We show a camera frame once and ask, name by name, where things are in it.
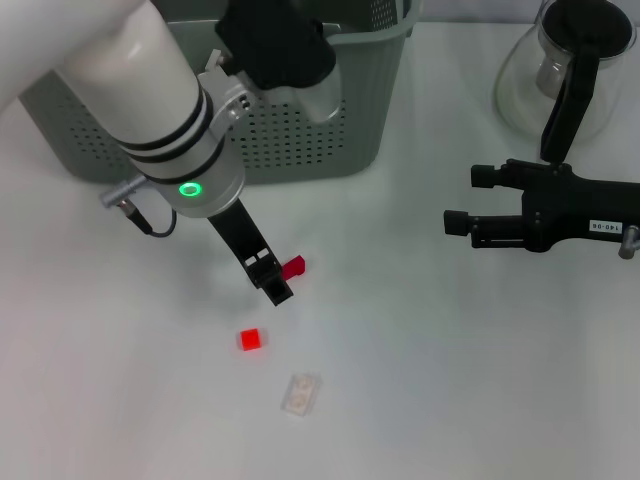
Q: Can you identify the small red square brick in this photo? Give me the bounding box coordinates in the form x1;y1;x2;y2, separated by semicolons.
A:
238;328;264;352

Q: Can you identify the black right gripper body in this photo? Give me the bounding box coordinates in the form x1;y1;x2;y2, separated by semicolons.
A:
518;158;640;255

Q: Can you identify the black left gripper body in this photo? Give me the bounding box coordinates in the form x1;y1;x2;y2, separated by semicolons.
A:
206;198;276;270

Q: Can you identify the grey perforated storage bin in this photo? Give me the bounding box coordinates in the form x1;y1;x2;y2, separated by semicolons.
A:
18;0;425;184

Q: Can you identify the left gripper grey cable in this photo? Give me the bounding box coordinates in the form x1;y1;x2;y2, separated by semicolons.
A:
98;174;178;237

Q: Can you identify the right gripper silver connector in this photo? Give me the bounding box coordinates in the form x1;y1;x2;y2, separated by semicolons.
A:
618;224;640;260

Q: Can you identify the dark red long brick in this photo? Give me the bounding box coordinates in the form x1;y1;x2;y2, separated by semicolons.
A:
281;254;308;279

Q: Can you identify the glass pitcher black handle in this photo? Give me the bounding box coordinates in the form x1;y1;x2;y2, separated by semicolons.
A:
493;0;636;164

